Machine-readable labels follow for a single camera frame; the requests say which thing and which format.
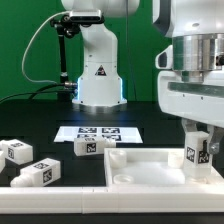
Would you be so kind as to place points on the white paper with tags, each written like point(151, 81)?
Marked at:
point(119, 134)

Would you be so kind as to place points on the grey camera on stand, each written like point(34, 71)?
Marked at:
point(90, 16)

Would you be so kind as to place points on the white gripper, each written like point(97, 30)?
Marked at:
point(195, 102)

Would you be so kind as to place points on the white L-shaped fence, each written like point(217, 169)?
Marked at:
point(113, 199)

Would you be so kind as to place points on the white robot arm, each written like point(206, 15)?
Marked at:
point(191, 70)

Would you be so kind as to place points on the black camera stand pole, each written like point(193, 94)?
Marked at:
point(65, 28)

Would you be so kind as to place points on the white square tabletop part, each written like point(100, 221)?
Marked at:
point(151, 167)

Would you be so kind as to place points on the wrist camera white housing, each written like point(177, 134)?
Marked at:
point(164, 60)

